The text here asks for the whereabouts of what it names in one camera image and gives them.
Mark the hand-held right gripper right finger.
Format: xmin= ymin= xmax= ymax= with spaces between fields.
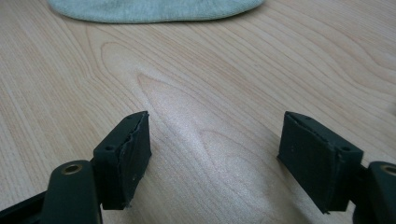
xmin=276 ymin=110 xmax=365 ymax=216

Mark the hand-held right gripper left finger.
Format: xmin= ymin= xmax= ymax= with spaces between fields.
xmin=92 ymin=110 xmax=153 ymax=211

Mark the light green towel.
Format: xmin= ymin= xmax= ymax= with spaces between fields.
xmin=47 ymin=0 xmax=266 ymax=25

